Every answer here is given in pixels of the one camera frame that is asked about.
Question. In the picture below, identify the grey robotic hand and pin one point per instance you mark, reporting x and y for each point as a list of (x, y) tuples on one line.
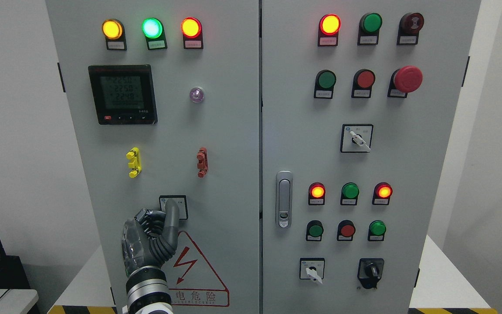
[(151, 238)]

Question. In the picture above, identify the door rotary selector switch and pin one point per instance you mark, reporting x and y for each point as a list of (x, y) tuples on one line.
[(181, 201)]

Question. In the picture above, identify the silver black robot forearm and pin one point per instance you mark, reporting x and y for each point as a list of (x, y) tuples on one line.
[(147, 292)]

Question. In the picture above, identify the green lit indicator light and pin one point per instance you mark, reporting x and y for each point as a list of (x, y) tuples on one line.
[(154, 33)]

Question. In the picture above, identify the yellow indicator light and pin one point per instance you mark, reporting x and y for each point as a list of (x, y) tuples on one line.
[(115, 38)]

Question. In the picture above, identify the red triangle warning sticker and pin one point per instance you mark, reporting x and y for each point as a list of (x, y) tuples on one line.
[(192, 279)]

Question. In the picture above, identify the grey left cabinet door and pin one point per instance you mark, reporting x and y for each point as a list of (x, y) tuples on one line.
[(223, 206)]

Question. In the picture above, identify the grey cabinet door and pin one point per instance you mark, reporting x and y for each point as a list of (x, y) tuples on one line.
[(302, 134), (223, 206)]

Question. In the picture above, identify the black digital power meter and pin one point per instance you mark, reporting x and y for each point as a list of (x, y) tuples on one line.
[(123, 94)]

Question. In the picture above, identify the white side table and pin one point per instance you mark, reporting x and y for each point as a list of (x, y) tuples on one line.
[(18, 301)]

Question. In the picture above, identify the small purple clear lamp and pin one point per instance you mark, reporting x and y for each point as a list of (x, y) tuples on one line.
[(197, 95)]

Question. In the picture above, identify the green push button lower left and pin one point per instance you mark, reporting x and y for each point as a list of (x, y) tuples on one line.
[(314, 230)]

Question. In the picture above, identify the green push button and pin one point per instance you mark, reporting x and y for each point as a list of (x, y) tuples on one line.
[(377, 230), (324, 84), (314, 230)]

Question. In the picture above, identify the red lit indicator lower left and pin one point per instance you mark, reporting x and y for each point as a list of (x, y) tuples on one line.
[(316, 194)]

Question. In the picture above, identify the red lit indicator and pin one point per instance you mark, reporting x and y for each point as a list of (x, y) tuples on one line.
[(382, 193), (328, 30), (316, 194)]

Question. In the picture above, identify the red push button lower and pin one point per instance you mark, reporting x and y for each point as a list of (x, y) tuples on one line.
[(345, 231)]

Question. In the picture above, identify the red push button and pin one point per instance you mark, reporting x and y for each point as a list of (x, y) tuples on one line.
[(363, 81), (345, 231)]

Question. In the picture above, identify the green indicator lower middle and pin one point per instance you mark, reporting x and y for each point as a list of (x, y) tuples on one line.
[(349, 194)]

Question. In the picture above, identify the red lit indicator left door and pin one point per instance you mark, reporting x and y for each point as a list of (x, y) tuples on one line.
[(192, 31)]

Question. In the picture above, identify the green push button lower right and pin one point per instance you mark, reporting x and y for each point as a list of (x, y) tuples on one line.
[(377, 230)]

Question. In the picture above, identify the green push button upper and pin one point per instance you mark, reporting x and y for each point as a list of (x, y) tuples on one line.
[(324, 84)]

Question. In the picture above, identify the red lit indicator lower right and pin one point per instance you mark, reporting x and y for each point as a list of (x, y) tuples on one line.
[(382, 193)]

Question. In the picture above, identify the grey right cabinet door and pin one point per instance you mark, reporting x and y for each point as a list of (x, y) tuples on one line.
[(302, 134)]

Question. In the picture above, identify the red push button upper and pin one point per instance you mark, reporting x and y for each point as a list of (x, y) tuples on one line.
[(363, 81)]

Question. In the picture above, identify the red lit indicator top right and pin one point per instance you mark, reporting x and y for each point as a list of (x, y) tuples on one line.
[(328, 30)]

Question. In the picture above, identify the red emergency stop button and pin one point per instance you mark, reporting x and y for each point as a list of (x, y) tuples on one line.
[(405, 80)]

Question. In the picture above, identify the green indicator top right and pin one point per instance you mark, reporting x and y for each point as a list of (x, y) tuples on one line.
[(369, 26)]

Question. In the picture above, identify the dark red buzzer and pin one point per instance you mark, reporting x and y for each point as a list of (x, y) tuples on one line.
[(409, 28)]

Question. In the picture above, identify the silver door latch handle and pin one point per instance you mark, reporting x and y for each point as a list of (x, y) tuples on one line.
[(284, 186)]

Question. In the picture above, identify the bottom white rotary selector switch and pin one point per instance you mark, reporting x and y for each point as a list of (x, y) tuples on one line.
[(312, 269)]

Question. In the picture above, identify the black rotary knob switch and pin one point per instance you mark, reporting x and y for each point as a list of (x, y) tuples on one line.
[(369, 272)]

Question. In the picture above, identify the upper right rotary selector switch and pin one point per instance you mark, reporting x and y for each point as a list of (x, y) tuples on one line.
[(356, 138)]

